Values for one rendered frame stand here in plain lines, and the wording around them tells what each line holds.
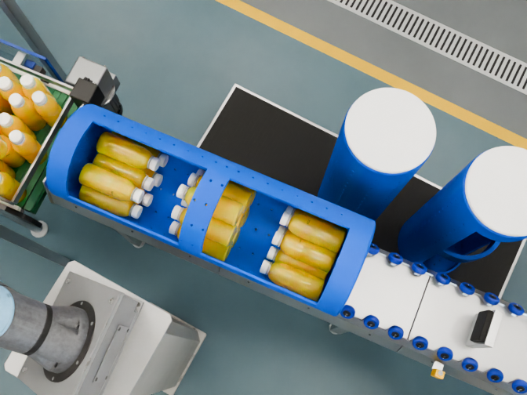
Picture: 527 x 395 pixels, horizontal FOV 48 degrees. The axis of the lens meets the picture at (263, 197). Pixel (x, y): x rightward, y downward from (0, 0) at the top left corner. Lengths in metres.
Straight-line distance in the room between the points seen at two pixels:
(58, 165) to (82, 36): 1.67
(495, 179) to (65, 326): 1.26
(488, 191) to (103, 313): 1.14
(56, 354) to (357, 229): 0.78
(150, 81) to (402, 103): 1.54
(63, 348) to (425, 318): 1.03
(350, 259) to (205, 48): 1.84
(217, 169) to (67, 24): 1.90
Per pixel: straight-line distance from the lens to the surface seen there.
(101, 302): 1.42
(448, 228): 2.04
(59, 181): 1.69
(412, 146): 1.84
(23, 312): 1.36
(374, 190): 1.98
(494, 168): 1.90
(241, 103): 2.81
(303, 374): 2.72
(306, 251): 1.66
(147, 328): 1.59
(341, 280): 1.52
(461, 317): 1.89
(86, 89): 1.97
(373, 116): 1.85
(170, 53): 3.13
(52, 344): 1.39
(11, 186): 1.92
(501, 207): 1.87
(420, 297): 1.86
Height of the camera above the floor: 2.71
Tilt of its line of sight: 75 degrees down
